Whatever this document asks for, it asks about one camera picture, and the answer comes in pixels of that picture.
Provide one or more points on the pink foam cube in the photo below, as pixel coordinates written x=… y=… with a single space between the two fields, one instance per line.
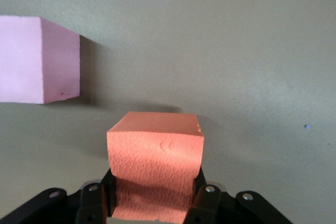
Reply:
x=26 y=58

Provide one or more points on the orange foam cube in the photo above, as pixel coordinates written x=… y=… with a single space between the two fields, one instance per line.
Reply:
x=155 y=155

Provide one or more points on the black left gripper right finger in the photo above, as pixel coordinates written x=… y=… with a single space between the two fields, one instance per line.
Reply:
x=208 y=205

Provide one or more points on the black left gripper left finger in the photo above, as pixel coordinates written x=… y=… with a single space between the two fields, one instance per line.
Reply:
x=92 y=205

